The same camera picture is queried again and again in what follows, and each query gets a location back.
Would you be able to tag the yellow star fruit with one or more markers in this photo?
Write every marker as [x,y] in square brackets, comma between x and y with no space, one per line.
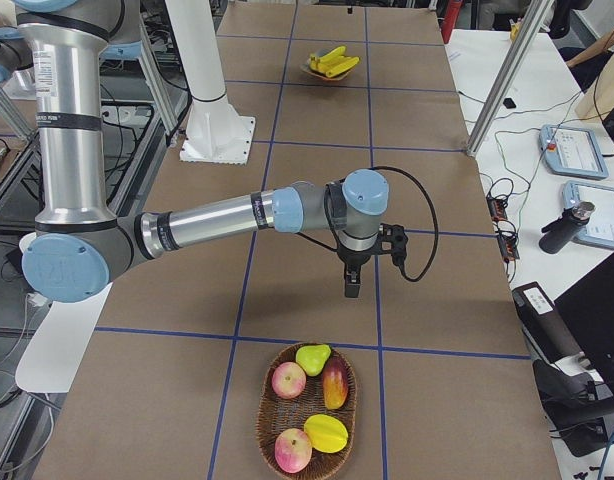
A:
[326,433]

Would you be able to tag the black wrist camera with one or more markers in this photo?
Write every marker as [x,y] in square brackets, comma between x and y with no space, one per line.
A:
[392,240]

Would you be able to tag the pink apple front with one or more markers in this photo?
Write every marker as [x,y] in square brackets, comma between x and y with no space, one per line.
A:
[292,450]

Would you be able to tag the pink apple rear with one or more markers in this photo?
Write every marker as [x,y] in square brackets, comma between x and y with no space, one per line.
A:
[288,380]

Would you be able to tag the teach pendant tablet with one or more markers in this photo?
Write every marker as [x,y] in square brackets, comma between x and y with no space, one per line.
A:
[599,232]
[572,151]

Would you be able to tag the lower teach pendant tablet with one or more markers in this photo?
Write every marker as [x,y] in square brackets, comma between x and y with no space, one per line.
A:
[599,232]

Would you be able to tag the upper teach pendant tablet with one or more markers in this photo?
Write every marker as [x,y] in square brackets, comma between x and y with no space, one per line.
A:
[572,151]

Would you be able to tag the woven brown fruit basket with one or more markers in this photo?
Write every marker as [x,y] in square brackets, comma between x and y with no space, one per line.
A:
[307,412]

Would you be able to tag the black monitor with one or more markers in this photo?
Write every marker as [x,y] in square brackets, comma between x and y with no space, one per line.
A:
[587,309]

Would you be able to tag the white curved board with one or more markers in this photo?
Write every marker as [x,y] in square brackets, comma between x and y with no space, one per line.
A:
[54,354]

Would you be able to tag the small orange circuit board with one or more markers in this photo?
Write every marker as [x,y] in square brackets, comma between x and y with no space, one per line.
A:
[497,209]

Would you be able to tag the yellow banana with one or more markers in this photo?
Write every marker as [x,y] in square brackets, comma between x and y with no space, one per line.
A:
[318,67]
[340,66]
[328,54]
[337,66]

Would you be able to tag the red fire extinguisher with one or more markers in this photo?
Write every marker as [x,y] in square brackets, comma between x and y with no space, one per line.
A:
[449,20]

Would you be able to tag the red yellow mango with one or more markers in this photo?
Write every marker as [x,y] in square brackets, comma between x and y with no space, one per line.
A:
[334,383]

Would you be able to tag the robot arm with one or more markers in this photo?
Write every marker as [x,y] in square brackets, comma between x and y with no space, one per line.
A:
[82,244]

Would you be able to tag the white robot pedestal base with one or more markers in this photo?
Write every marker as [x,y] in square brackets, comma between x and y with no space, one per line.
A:
[215,132]

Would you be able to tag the grey square plate orange rim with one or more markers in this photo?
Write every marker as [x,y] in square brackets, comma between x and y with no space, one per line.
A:
[305,68]

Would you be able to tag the pink apple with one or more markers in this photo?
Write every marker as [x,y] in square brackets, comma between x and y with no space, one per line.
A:
[288,380]
[292,450]

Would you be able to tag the black label printer box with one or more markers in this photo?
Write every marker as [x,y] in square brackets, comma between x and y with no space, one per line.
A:
[543,322]

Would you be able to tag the aluminium frame post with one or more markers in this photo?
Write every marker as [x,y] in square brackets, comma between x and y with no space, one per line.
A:
[530,26]

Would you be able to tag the black water bottle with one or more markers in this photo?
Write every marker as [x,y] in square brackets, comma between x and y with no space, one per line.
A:
[561,231]

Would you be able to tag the green pear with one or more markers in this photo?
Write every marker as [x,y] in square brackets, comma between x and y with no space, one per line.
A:
[312,358]

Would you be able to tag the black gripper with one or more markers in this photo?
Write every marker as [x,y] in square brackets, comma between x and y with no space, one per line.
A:
[353,260]

